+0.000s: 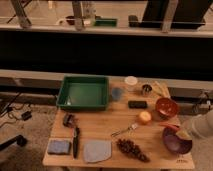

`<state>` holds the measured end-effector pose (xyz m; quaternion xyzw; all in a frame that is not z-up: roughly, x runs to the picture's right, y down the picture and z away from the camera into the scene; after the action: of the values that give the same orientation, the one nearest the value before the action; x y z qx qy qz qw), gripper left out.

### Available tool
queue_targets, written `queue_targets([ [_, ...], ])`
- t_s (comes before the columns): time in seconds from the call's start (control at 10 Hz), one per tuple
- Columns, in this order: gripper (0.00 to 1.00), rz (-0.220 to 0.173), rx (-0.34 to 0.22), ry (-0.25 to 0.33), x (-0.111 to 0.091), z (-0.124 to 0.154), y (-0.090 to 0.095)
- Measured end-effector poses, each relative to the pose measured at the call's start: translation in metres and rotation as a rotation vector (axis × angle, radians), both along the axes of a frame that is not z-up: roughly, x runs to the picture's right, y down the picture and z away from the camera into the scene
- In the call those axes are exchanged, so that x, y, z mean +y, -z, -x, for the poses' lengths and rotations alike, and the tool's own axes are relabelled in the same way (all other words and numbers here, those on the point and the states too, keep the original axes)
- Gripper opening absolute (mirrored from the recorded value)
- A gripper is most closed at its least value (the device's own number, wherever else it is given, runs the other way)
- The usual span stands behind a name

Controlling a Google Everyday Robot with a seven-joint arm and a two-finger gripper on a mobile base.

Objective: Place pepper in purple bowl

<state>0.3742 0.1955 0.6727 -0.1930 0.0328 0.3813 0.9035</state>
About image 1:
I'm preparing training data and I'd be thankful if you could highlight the black power adapter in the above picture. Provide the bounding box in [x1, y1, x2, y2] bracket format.
[21, 111, 32, 121]

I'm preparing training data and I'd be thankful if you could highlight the small metal cup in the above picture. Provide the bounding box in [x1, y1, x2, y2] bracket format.
[142, 84, 152, 96]

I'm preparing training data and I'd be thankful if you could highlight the white container at right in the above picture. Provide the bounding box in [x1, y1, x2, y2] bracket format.
[182, 110, 213, 139]

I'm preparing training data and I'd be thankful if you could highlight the blue sponge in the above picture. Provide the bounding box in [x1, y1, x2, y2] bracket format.
[47, 140, 71, 155]

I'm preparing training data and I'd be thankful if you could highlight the wooden spatula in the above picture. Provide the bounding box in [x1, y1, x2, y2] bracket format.
[154, 81, 170, 98]

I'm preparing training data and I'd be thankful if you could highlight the small blue cup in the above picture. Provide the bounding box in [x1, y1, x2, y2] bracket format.
[111, 88, 122, 101]

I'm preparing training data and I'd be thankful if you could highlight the yellow orange fruit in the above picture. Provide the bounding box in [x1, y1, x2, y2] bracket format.
[138, 111, 152, 124]

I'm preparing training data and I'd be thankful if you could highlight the purple bowl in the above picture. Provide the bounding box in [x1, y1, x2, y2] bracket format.
[162, 127, 193, 154]

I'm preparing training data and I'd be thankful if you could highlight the white plastic cup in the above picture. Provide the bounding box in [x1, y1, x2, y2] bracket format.
[124, 76, 138, 91]

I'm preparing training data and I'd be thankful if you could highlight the red wooden bowl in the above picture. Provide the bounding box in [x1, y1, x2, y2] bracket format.
[155, 98, 179, 118]

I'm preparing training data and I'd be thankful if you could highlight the black rectangular block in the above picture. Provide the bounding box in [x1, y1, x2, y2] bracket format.
[128, 101, 148, 109]

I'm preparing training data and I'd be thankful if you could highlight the black handled knife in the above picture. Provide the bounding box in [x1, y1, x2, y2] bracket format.
[73, 127, 80, 159]

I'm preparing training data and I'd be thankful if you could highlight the bunch of dark grapes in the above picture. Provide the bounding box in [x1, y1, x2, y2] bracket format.
[116, 139, 150, 162]

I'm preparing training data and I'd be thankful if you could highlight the silver fork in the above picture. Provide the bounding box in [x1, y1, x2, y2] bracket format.
[111, 123, 139, 137]

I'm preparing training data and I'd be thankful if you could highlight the grey blue cloth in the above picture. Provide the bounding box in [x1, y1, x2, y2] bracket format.
[83, 140, 112, 163]

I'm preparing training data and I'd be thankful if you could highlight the green plastic tray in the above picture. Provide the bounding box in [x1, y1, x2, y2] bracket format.
[56, 76, 109, 110]

